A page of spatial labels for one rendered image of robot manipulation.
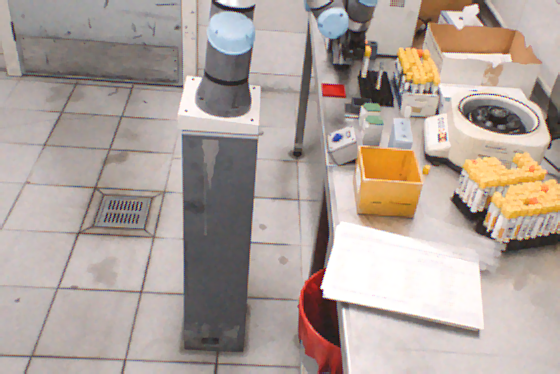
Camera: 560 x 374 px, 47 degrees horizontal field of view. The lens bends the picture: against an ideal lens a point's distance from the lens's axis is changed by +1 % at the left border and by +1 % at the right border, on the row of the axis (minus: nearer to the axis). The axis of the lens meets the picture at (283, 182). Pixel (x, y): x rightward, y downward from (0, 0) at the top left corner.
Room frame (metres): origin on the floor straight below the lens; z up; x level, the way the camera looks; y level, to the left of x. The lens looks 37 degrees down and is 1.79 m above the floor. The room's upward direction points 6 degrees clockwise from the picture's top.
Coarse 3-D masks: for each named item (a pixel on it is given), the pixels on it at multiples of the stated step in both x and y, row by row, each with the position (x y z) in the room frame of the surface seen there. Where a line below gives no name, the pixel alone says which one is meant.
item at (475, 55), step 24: (432, 24) 1.92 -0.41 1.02; (432, 48) 1.80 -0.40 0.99; (456, 48) 1.92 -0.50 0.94; (480, 48) 1.93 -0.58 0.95; (504, 48) 1.93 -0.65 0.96; (528, 48) 1.82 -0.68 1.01; (456, 72) 1.68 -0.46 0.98; (480, 72) 1.69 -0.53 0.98; (504, 72) 1.69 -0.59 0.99; (528, 72) 1.70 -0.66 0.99; (528, 96) 1.70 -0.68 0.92
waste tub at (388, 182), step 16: (368, 160) 1.26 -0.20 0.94; (384, 160) 1.26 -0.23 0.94; (400, 160) 1.26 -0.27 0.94; (416, 160) 1.22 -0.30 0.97; (368, 176) 1.26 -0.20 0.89; (384, 176) 1.26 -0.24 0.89; (400, 176) 1.26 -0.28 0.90; (416, 176) 1.19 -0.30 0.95; (368, 192) 1.13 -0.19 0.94; (384, 192) 1.13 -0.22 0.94; (400, 192) 1.13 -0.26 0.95; (416, 192) 1.13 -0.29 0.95; (368, 208) 1.13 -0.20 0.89; (384, 208) 1.13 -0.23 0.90; (400, 208) 1.13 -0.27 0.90; (416, 208) 1.13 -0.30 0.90
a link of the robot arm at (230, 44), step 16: (224, 16) 1.52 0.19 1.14; (240, 16) 1.53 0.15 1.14; (208, 32) 1.48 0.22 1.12; (224, 32) 1.45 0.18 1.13; (240, 32) 1.46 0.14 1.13; (208, 48) 1.46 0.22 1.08; (224, 48) 1.44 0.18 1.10; (240, 48) 1.44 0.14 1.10; (208, 64) 1.46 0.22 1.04; (224, 64) 1.44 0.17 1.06; (240, 64) 1.45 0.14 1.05
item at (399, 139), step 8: (400, 120) 1.39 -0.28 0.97; (408, 120) 1.40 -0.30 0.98; (392, 128) 1.39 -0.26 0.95; (400, 128) 1.35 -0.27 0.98; (408, 128) 1.36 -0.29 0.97; (392, 136) 1.36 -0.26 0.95; (400, 136) 1.32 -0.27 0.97; (408, 136) 1.32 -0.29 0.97; (392, 144) 1.33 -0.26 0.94; (400, 144) 1.30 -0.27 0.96; (408, 144) 1.30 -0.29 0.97
